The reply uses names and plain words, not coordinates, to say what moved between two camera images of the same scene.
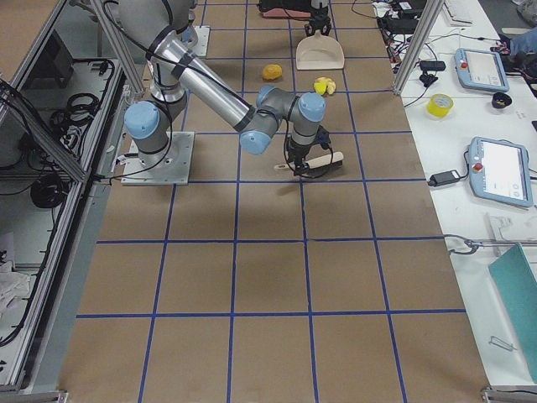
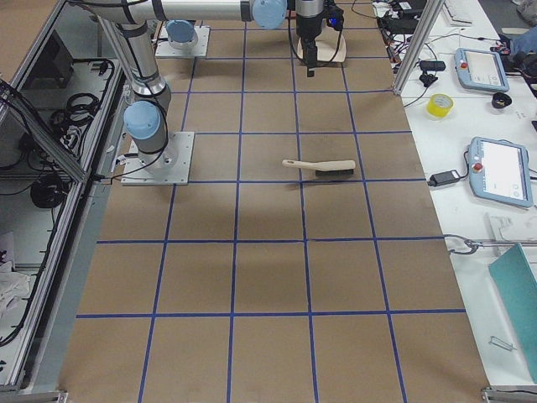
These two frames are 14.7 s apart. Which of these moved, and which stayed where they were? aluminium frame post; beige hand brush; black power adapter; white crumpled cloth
Moved: beige hand brush
Stayed: black power adapter; aluminium frame post; white crumpled cloth
